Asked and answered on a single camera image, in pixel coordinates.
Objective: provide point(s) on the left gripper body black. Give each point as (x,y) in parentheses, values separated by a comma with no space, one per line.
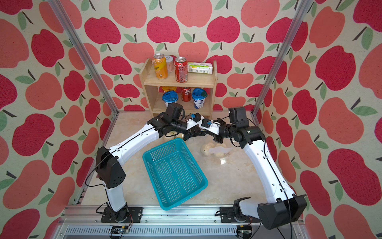
(180,126)

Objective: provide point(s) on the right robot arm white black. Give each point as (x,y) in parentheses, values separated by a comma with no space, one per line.
(283,206)

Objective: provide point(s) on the pink can behind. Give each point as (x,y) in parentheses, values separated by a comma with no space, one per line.
(170,63)

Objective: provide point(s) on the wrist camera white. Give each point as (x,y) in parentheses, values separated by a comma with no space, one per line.
(214,129)
(194,120)

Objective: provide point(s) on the yellow cup lower shelf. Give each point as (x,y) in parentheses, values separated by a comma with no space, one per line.
(168,88)

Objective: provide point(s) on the left blue-lid yogurt cup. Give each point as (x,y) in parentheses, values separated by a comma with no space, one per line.
(170,97)

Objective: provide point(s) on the orange soda can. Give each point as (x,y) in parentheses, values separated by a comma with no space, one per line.
(160,66)

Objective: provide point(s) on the right blue-lid yogurt cup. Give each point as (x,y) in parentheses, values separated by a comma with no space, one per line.
(199,96)

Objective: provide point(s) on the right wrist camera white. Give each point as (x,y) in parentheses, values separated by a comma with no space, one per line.
(214,129)

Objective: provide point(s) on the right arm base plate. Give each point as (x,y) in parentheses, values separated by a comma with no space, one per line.
(229,215)

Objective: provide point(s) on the teal plastic basket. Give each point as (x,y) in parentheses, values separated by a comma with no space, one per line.
(174,173)

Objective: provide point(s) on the clear zip-top bag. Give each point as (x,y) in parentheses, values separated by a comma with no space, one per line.
(173,135)
(212,160)

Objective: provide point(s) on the red cola can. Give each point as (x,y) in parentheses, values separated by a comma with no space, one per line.
(181,69)

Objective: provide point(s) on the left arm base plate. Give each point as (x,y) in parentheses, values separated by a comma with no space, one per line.
(124,215)

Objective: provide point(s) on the white green box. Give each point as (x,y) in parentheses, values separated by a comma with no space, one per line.
(203,68)

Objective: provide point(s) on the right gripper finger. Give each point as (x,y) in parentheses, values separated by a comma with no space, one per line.
(218,139)
(206,123)

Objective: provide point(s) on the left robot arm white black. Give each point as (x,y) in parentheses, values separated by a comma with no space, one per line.
(110,161)

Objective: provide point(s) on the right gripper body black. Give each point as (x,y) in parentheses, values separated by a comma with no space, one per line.
(225,131)

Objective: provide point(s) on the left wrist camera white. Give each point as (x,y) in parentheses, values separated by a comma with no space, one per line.
(194,120)

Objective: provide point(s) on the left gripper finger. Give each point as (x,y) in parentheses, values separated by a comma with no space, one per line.
(188,136)
(197,133)

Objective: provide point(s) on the small red can lower shelf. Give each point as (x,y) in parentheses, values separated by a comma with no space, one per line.
(186,94)

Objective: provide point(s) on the blue-lid yogurt cup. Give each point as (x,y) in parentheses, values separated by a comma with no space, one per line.
(170,97)
(199,96)

